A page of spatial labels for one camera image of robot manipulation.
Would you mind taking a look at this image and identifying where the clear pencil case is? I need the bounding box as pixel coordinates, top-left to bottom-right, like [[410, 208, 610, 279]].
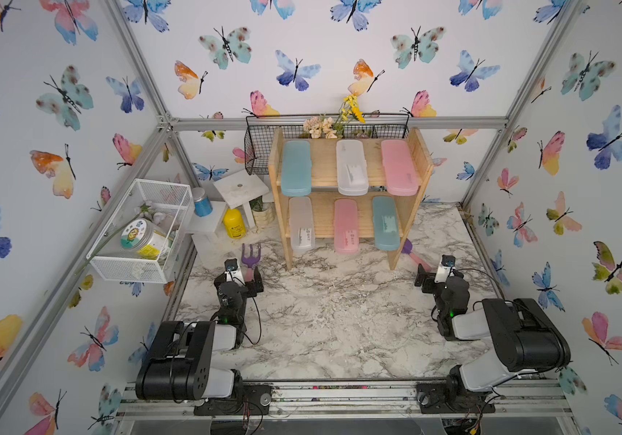
[[336, 140, 369, 197], [289, 197, 316, 254]]

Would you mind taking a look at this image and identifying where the teal pencil case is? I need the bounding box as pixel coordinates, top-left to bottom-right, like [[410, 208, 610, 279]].
[[281, 140, 313, 198], [372, 196, 401, 251]]

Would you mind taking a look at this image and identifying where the pink pencil case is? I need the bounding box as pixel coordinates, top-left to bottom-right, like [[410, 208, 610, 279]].
[[381, 140, 420, 197], [334, 199, 360, 255]]

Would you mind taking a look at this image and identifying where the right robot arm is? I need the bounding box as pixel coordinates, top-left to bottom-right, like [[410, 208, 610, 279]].
[[414, 266, 571, 393]]

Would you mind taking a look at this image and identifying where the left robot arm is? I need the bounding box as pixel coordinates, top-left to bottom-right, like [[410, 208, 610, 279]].
[[135, 268, 264, 402]]

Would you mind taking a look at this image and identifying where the wooden two-tier shelf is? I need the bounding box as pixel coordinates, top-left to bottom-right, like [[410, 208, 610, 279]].
[[266, 127, 435, 271]]

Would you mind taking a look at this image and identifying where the purple garden fork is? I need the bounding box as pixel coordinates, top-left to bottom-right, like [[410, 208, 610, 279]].
[[241, 243, 262, 281]]

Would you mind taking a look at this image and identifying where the white step block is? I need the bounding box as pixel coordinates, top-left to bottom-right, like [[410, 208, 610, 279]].
[[187, 200, 253, 259]]

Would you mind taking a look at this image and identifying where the purple pink garden trowel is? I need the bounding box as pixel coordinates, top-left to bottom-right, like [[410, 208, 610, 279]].
[[401, 239, 432, 272]]

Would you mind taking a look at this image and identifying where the yellow bottle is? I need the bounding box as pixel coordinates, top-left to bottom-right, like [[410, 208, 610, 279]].
[[222, 208, 247, 239]]

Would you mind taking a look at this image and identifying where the small potted plant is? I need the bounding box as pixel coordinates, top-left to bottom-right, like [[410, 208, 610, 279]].
[[249, 196, 276, 228]]

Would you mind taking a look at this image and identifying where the blue tin can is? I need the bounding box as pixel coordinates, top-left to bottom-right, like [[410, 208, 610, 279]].
[[192, 188, 213, 218]]

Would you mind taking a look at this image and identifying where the white small stool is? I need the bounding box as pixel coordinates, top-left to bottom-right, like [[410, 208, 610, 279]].
[[213, 170, 270, 229]]

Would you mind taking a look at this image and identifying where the clear jar colourful lid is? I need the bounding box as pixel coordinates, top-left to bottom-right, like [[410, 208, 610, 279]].
[[120, 219, 168, 260]]

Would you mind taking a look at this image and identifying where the artificial flower bunch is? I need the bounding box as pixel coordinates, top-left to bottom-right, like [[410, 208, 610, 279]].
[[302, 94, 366, 140]]

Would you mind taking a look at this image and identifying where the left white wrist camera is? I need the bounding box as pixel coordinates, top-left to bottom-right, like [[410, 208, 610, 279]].
[[224, 258, 245, 286]]

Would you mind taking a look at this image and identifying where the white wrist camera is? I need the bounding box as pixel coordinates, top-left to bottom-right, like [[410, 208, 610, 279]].
[[224, 258, 245, 286], [434, 255, 456, 284]]

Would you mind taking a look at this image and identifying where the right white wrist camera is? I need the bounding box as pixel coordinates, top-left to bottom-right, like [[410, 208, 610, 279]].
[[434, 255, 456, 284]]

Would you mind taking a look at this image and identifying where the white mesh wall basket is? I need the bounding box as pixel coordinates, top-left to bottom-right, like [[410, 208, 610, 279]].
[[86, 179, 194, 284]]

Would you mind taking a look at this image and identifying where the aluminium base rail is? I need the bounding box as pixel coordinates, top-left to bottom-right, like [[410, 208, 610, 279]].
[[117, 379, 573, 422]]

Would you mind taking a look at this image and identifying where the black wire basket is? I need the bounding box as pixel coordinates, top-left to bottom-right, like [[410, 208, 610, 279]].
[[244, 112, 410, 175]]

